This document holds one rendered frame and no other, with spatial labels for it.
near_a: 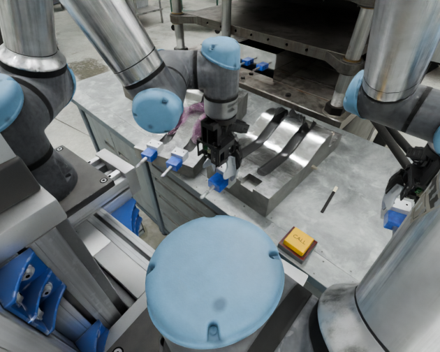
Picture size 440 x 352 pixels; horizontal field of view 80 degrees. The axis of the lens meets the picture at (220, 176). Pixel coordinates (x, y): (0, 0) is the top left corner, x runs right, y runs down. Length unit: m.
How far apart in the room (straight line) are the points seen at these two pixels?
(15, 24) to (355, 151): 1.09
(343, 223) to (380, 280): 0.72
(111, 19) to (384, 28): 0.32
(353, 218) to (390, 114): 0.49
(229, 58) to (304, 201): 0.55
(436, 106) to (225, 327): 0.42
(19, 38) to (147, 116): 0.29
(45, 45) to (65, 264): 0.41
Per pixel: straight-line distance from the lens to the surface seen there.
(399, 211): 0.79
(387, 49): 0.40
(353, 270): 0.82
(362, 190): 1.03
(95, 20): 0.41
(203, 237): 0.24
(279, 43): 1.55
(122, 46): 0.41
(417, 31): 0.38
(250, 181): 0.85
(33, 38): 0.63
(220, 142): 0.63
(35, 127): 0.60
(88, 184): 0.66
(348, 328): 0.20
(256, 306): 0.21
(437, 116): 0.50
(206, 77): 0.54
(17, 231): 0.33
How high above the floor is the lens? 1.46
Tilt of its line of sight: 44 degrees down
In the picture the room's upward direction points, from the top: straight up
